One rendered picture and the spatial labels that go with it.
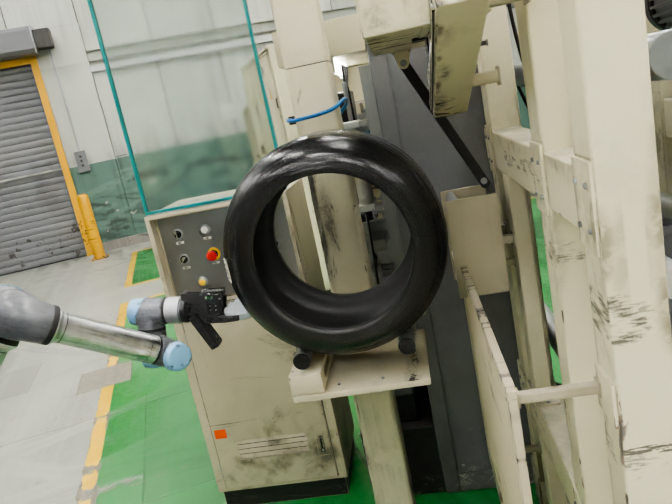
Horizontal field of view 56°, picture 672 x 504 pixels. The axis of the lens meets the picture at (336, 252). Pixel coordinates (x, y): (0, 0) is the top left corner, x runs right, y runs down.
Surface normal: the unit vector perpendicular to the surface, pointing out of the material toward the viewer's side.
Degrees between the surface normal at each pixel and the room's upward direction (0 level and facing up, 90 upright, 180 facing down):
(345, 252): 90
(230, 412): 90
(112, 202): 90
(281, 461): 90
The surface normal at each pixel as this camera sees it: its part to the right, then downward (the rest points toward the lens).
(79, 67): 0.27, 0.17
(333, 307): -0.07, 0.07
